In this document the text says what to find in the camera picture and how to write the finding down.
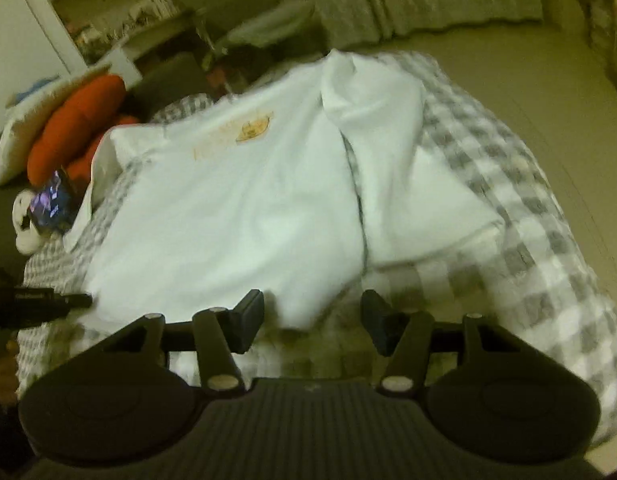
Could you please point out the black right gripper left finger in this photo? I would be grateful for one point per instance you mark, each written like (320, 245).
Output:
(219, 333)

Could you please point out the grey white checkered blanket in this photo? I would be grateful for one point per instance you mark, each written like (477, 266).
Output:
(531, 277)

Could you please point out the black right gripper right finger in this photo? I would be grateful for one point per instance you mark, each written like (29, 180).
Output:
(403, 338)

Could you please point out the white fluffy earmuffs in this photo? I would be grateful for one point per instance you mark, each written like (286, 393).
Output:
(28, 238)

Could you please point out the white office chair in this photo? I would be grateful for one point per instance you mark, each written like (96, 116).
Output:
(237, 25)

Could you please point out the cream square pillow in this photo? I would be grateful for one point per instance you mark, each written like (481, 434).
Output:
(27, 119)

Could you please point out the white bear print t-shirt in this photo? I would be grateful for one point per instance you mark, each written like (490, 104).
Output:
(295, 189)

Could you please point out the red plush cushion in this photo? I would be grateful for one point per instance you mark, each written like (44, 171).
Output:
(72, 135)

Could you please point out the dark green sofa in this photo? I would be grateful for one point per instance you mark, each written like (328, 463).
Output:
(175, 87)

